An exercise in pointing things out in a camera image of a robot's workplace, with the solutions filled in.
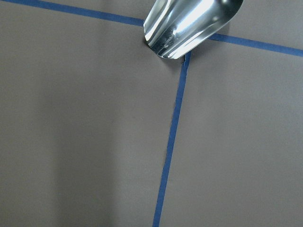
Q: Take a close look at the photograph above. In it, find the metal scoop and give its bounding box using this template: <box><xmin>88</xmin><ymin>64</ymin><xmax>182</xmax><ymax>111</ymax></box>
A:
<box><xmin>143</xmin><ymin>0</ymin><xmax>243</xmax><ymax>60</ymax></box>

